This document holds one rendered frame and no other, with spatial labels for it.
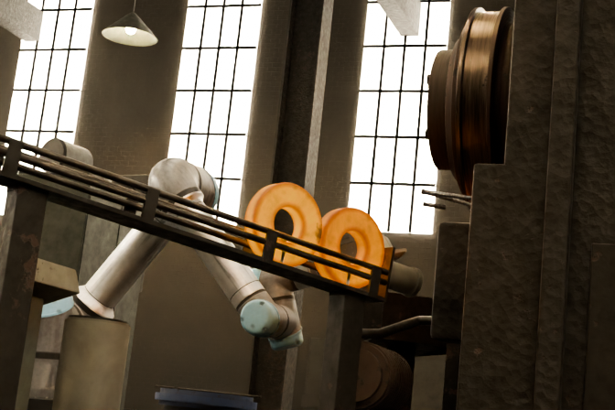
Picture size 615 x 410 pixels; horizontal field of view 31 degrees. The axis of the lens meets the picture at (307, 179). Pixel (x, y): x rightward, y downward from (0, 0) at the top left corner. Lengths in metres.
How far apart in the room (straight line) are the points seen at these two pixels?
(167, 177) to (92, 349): 0.57
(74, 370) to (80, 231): 3.88
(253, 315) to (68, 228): 3.67
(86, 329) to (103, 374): 0.09
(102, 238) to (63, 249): 0.25
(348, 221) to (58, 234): 3.95
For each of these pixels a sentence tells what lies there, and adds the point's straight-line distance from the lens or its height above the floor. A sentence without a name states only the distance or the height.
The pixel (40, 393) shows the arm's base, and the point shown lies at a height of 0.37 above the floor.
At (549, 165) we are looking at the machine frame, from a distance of 2.05.
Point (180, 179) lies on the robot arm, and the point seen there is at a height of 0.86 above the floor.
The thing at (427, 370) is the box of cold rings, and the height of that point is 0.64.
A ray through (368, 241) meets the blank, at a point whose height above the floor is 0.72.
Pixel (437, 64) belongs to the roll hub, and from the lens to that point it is 2.56.
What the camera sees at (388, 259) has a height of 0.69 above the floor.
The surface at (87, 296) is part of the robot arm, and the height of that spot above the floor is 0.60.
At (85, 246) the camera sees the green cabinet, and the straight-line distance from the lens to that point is 5.93.
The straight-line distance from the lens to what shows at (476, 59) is 2.44.
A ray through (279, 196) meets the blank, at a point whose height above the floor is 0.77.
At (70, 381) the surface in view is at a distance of 2.07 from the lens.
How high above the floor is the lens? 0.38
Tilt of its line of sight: 12 degrees up
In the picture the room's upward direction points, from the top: 6 degrees clockwise
